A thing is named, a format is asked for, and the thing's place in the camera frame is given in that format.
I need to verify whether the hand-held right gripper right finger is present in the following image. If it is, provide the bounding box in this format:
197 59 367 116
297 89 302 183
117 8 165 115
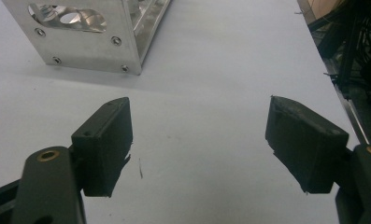
264 95 350 194

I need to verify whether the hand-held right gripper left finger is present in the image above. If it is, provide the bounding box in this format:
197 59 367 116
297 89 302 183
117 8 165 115
70 96 134 198

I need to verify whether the silver metal tube rack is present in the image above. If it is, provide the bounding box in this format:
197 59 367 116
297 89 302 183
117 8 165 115
0 0 172 77

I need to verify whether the metal floor rail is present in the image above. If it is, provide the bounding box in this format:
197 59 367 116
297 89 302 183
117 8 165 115
332 82 371 146

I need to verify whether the black cable bundle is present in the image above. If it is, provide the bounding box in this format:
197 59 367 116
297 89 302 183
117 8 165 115
307 0 371 101

